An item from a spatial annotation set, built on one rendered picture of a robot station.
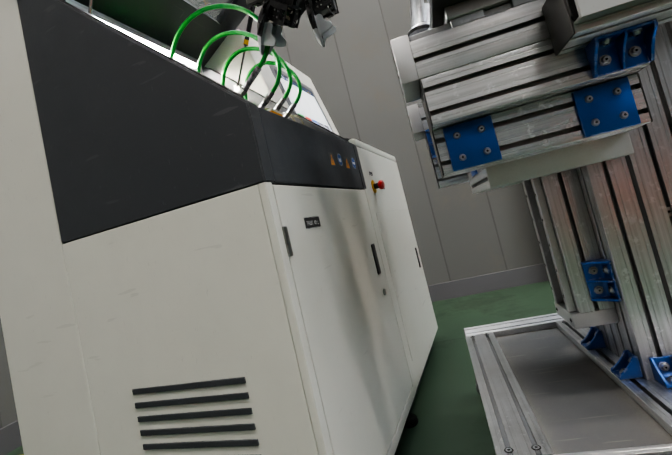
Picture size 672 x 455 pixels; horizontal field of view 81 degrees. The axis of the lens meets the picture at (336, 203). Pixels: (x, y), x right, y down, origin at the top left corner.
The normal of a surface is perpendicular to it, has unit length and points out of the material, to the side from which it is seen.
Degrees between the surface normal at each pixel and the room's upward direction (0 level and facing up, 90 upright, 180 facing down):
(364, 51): 90
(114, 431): 90
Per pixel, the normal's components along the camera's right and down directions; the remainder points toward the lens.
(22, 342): -0.35, 0.01
